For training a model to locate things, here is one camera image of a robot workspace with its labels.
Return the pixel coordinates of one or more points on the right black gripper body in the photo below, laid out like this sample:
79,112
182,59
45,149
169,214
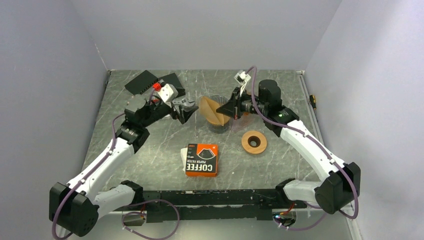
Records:
247,105

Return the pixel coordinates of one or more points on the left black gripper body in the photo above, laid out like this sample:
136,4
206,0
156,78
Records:
157,112

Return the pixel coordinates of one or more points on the grey ribbed glass dripper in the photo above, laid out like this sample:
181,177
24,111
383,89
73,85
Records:
221,100

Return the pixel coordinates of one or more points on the brown paper coffee filter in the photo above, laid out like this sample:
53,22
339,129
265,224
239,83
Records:
208,109

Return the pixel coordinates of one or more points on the orange coffee filter box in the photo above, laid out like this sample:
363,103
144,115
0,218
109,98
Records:
200,160

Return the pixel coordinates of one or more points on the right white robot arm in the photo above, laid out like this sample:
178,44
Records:
339,182

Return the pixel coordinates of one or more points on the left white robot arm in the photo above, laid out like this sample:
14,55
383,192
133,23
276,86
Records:
75,207

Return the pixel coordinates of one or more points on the black flat box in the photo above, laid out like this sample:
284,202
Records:
173,79

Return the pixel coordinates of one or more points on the yellow black screwdriver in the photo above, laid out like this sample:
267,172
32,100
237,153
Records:
312,100

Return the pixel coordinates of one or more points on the black network switch box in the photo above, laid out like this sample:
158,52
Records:
141,83

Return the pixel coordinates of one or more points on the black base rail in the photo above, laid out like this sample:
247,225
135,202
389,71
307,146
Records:
259,204

